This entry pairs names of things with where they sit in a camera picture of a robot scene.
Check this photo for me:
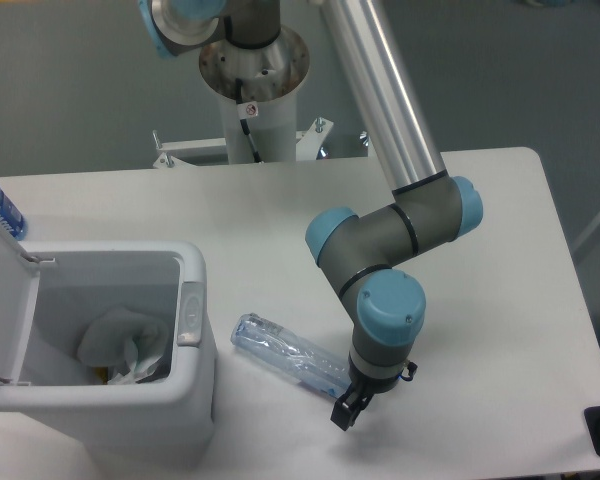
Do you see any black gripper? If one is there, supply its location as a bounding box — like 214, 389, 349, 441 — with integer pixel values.
331, 361, 418, 431

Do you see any crushed clear plastic bottle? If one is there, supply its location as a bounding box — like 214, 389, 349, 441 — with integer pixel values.
230, 313, 351, 399

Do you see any white wrapper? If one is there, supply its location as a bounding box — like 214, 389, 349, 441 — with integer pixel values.
77, 306, 171, 385

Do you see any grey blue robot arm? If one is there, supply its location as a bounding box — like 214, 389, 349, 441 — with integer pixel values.
139, 1, 483, 429

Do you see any yellow white trash in bin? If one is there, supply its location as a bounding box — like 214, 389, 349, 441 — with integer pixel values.
93, 367, 110, 385

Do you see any white plastic trash can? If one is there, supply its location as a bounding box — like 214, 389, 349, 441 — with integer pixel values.
0, 224, 217, 468

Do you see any blue labelled bottle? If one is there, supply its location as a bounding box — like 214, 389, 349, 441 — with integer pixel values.
0, 187, 28, 240

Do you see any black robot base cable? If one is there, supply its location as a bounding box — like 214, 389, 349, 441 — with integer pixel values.
233, 77, 264, 164

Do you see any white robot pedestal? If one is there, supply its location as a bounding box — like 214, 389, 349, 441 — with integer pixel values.
153, 26, 334, 169

